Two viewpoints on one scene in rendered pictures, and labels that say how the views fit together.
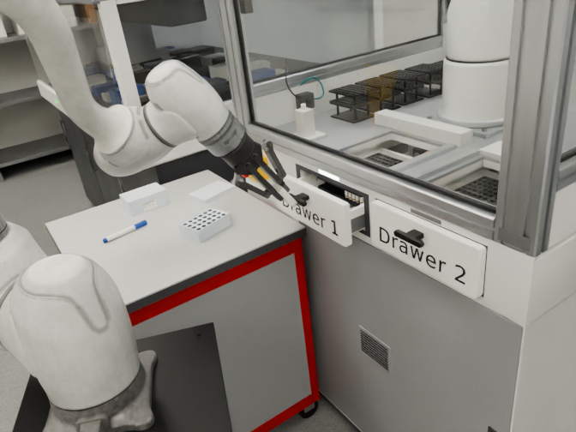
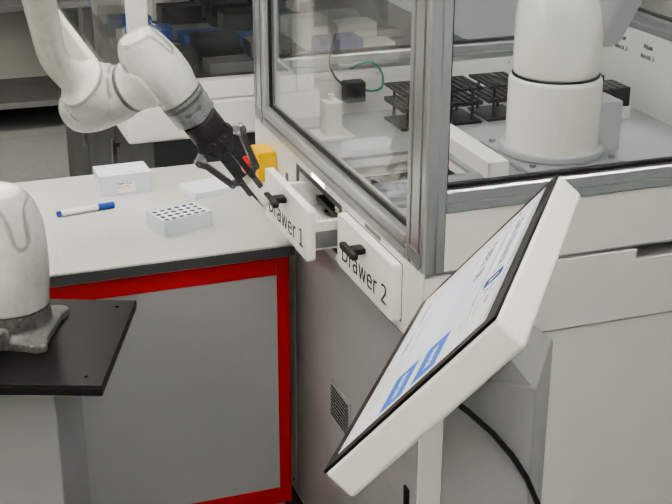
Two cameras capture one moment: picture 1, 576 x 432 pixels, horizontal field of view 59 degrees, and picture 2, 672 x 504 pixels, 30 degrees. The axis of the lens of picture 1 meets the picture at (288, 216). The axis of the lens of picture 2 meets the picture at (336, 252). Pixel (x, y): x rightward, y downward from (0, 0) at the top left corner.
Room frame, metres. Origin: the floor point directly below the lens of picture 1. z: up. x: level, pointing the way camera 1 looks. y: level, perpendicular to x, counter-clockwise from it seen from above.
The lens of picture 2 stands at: (-1.25, -0.63, 1.79)
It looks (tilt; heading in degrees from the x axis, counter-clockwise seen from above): 22 degrees down; 11
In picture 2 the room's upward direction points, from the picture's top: straight up
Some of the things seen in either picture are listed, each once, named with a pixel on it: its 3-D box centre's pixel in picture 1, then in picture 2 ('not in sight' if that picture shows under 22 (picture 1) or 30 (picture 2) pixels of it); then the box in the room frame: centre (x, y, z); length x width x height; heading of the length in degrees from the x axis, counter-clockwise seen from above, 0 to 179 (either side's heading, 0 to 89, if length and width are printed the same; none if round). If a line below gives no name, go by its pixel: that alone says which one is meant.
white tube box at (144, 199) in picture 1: (144, 199); (122, 178); (1.51, 0.45, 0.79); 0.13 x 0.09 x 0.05; 122
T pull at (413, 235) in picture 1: (412, 236); (354, 250); (0.88, -0.24, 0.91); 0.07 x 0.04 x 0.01; 31
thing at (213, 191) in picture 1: (212, 191); (210, 187); (1.54, 0.24, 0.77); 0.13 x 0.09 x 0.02; 134
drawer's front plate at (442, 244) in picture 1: (422, 244); (367, 264); (0.89, -0.27, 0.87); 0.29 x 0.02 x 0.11; 31
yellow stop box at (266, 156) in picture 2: (255, 167); (261, 162); (1.43, 0.08, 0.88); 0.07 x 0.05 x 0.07; 31
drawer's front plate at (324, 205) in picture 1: (310, 206); (289, 212); (1.13, -0.06, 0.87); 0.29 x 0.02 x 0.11; 31
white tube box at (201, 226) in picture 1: (205, 224); (179, 218); (1.29, 0.24, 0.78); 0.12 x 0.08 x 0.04; 137
